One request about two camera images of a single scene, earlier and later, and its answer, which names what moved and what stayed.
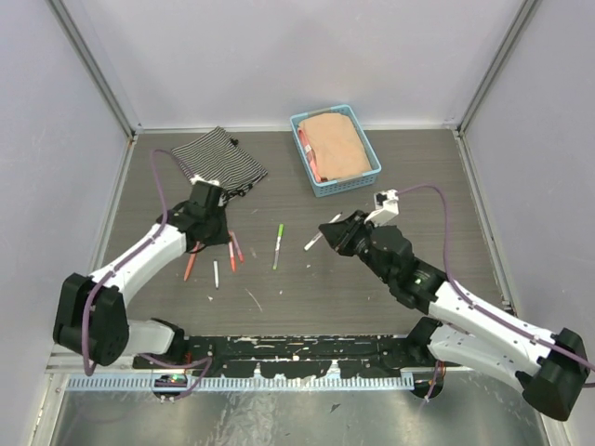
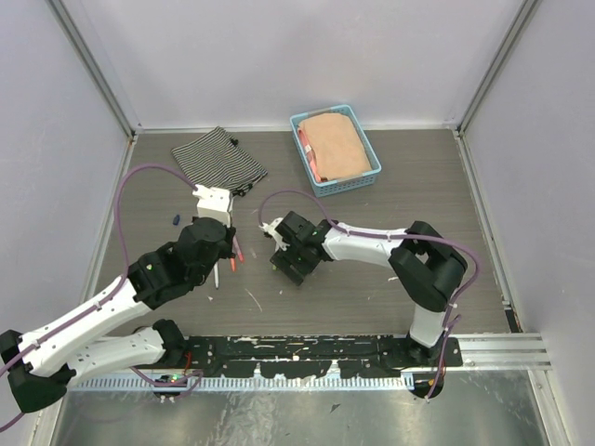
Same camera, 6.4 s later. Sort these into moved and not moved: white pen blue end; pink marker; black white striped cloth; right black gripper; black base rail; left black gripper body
Moved: left black gripper body; right black gripper
Not moved: white pen blue end; black white striped cloth; pink marker; black base rail
